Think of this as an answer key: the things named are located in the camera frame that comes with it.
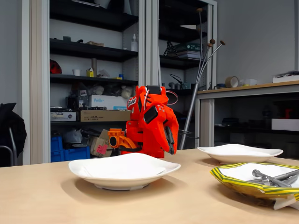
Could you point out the grey metal chair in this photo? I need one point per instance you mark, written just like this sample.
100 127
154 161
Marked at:
12 140

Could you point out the white cup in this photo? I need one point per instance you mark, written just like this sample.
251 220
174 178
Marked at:
76 72

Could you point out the wooden block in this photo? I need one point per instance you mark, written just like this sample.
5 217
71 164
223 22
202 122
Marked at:
94 43

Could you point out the red robot arm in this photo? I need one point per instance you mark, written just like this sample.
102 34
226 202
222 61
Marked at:
154 98

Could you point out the crumpled white paper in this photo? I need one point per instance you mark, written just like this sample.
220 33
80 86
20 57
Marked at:
103 74

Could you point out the metal coat stand wooden knobs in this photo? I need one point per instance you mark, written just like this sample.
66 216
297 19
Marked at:
187 123

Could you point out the small blue object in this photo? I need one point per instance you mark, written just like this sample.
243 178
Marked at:
121 76

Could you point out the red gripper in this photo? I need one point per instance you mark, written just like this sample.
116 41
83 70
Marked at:
161 130

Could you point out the white plastic bottle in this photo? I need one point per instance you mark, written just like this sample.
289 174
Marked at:
134 45

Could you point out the orange table clamp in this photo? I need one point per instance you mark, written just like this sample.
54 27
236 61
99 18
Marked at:
116 134

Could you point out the white cardboard box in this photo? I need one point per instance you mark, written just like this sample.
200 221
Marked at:
287 124

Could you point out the low blue plastic crate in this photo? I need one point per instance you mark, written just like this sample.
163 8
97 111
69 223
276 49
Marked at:
77 154

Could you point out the white square ceramic plate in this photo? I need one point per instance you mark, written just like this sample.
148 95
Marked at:
93 180
233 159

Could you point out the black jacket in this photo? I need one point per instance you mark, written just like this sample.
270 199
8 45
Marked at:
11 126

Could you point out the black flexible tripod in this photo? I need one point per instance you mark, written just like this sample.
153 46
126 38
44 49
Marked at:
169 47

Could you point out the grey sideboard with wooden top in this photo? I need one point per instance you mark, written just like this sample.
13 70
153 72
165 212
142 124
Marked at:
285 89

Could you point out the brown cardboard tube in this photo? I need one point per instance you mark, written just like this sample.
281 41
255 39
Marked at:
94 63

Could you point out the long brown cardboard box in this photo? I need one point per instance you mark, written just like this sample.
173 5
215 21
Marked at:
105 116

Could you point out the grey metal shelving cabinet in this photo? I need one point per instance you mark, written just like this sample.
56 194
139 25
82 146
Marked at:
213 23
37 93

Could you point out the white printed box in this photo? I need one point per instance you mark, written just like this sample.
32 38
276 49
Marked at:
63 116

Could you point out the dark grey small box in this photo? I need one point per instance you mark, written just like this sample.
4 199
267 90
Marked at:
66 39

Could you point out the cardboard box with pink sticker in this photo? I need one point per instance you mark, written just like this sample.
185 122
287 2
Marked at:
95 142

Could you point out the white stuffed bag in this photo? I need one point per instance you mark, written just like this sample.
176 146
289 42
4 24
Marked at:
126 92

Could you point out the tall blue plastic crate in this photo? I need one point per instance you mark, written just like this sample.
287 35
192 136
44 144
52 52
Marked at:
56 144

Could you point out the white Weller box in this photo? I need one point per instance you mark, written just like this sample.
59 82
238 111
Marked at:
112 101

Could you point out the stack of papers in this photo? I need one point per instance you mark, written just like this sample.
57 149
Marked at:
189 55

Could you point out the yellow green striped paper plate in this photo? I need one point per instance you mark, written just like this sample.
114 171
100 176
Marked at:
233 183

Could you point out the small yellow box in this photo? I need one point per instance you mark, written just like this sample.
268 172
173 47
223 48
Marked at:
90 73

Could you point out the red black helmet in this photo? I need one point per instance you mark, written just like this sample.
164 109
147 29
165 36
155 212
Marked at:
54 67

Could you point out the brown tape roll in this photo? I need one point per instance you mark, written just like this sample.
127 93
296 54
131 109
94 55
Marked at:
231 81

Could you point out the small white box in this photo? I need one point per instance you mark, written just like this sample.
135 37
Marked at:
251 81

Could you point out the green flat box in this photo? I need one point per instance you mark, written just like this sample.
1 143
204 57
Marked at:
191 47

